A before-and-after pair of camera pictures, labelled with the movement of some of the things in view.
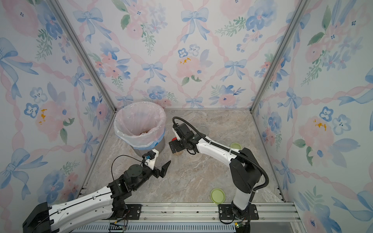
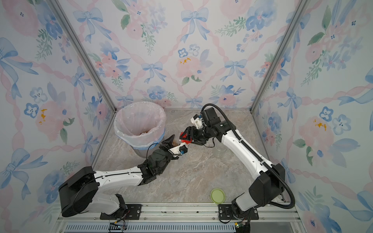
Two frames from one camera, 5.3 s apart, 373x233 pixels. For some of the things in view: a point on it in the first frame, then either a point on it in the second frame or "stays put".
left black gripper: (163, 170) → (166, 144)
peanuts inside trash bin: (144, 132) stays put
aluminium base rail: (273, 217) stays put
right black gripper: (177, 146) → (195, 139)
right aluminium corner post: (301, 9) stays put
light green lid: (217, 195) stays put
